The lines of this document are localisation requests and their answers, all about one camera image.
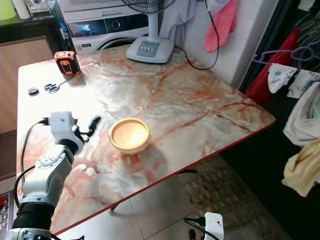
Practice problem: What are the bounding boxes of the pink cloth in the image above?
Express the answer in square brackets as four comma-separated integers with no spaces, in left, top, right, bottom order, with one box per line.
[203,0,239,53]

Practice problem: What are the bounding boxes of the white printed cloth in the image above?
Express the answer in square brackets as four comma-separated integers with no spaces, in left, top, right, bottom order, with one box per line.
[287,70,320,98]
[267,63,298,94]

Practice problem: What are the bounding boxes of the wooden cabinet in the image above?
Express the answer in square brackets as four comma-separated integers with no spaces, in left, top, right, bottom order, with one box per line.
[0,36,53,133]

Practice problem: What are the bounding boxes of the white plastic container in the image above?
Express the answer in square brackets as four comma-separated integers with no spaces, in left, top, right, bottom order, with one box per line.
[12,0,32,20]

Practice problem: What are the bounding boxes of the marble pattern table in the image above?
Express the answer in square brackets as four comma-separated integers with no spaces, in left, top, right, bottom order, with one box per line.
[17,44,277,236]

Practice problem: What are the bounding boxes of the green houseplant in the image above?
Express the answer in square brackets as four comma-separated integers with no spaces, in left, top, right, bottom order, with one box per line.
[295,10,320,51]

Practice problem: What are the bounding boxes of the orange lidded plastic bowl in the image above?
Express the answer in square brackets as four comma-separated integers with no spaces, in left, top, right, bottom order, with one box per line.
[108,117,152,155]

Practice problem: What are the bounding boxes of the grey white hanging garment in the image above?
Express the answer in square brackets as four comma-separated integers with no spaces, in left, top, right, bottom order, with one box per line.
[282,82,320,147]

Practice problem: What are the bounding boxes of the red cloth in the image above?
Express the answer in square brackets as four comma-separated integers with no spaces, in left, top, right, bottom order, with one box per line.
[245,27,303,106]

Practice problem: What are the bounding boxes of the white ribbed appliance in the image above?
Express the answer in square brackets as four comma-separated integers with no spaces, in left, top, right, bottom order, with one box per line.
[57,0,131,13]

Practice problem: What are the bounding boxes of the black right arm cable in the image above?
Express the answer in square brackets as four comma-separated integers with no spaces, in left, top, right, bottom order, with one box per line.
[184,216,205,240]

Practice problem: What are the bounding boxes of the black fan power cable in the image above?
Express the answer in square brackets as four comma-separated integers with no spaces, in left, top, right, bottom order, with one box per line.
[174,0,221,71]

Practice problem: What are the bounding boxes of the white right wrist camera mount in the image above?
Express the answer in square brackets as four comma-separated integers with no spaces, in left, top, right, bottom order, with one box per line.
[203,212,225,240]

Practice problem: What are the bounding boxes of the purple clothes hanger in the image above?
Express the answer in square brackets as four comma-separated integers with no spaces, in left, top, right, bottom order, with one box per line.
[252,46,320,66]

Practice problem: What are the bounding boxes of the black handled scissors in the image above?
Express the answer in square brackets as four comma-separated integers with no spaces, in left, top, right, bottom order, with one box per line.
[44,75,76,94]

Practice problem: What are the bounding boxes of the yellow cloth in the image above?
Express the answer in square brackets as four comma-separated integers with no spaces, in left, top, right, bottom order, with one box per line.
[281,140,320,197]

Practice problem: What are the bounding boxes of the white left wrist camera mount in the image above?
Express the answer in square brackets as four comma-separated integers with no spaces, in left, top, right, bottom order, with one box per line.
[49,111,79,143]

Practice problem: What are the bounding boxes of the white standing fan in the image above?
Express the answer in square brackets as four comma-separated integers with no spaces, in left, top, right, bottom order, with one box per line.
[121,0,178,64]

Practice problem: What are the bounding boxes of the patterned floor rug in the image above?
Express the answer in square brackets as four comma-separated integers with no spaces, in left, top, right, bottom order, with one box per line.
[175,165,286,240]

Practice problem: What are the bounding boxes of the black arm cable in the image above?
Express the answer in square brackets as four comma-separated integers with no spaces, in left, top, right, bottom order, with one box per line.
[184,216,205,240]
[14,120,51,201]

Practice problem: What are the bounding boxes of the green plastic cup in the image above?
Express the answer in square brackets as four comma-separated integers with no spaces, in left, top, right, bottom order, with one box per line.
[0,0,17,21]

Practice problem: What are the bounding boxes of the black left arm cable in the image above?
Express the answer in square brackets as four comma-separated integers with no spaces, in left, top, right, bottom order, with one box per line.
[14,120,51,201]

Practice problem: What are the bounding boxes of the white washing machine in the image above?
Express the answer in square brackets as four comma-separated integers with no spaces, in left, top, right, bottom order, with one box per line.
[62,11,153,53]

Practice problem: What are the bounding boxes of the lavender grey cloth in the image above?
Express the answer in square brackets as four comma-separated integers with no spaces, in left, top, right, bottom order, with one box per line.
[159,0,226,41]

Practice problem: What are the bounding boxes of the orange black handheld device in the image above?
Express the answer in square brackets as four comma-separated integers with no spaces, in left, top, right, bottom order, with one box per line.
[54,50,80,76]

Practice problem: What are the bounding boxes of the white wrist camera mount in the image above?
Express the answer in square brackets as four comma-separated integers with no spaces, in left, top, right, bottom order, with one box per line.
[203,212,225,240]
[49,111,79,143]

